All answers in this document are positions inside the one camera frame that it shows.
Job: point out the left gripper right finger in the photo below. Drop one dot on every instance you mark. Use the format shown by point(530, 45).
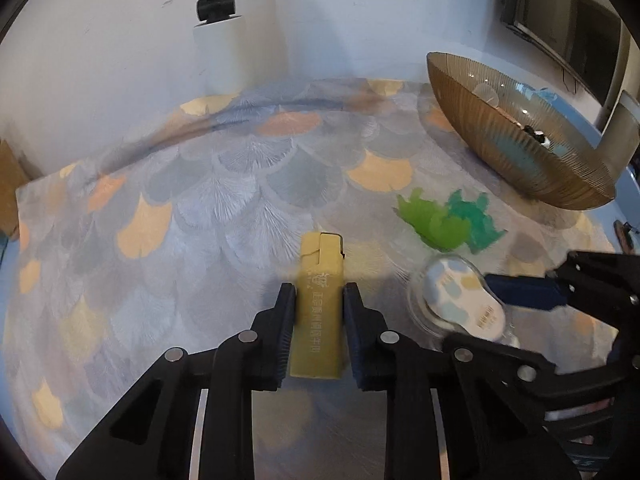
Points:
point(449, 414)

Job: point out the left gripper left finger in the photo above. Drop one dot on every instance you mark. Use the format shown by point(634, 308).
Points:
point(148, 434)

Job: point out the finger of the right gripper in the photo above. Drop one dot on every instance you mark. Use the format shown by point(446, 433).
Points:
point(526, 291)
point(500, 364)

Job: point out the dark green plastic tree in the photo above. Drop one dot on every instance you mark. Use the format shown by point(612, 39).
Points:
point(483, 232)

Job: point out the clear case with white tape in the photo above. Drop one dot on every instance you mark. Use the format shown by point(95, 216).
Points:
point(449, 295)

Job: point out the light green plastic toy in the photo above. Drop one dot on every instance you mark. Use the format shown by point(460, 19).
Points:
point(433, 222)

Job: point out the black small toy figure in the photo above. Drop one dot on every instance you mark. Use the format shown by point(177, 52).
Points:
point(538, 136)

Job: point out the amber ribbed glass bowl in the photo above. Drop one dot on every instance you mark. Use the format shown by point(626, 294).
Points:
point(568, 174)

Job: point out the tan cylindrical container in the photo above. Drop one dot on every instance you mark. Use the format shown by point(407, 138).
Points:
point(621, 136)

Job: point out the patterned fan-print table mat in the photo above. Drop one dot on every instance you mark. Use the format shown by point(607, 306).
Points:
point(180, 238)

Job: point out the brown cardboard pen holder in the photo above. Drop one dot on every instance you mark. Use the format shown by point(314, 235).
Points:
point(12, 177)

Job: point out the white lamp pole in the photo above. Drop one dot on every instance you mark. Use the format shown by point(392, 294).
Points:
point(220, 38)

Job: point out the wall-mounted black television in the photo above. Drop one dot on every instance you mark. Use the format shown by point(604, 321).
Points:
point(587, 38)

